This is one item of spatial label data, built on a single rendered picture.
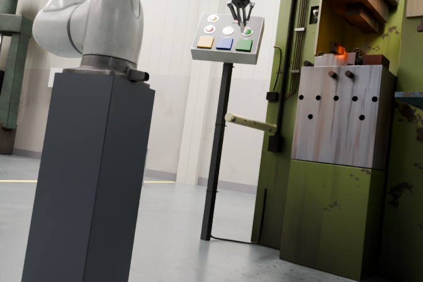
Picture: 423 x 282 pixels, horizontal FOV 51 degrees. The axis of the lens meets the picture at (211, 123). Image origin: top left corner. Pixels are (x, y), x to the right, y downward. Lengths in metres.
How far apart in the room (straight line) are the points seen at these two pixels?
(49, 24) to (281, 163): 1.43
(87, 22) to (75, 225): 0.54
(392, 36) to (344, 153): 0.88
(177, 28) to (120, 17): 5.83
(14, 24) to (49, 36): 7.00
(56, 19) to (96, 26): 0.17
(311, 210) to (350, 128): 0.41
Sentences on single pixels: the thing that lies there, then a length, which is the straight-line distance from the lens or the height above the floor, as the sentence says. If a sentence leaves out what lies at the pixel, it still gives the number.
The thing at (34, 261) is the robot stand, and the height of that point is 0.10.
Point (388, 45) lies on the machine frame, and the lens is 2.64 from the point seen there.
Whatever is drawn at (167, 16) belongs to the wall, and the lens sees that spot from 7.21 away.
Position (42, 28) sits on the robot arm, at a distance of 1.42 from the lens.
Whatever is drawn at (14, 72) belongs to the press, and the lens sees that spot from 8.25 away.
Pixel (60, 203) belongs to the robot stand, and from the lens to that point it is 1.20.
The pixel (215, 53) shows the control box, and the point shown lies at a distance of 2.25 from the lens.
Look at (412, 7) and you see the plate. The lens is 2.28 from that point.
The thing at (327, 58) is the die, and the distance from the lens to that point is 2.19.
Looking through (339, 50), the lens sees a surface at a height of 1.00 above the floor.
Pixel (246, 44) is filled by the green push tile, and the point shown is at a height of 1.01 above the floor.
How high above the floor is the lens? 0.43
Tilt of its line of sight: 4 degrees up
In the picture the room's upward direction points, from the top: 8 degrees clockwise
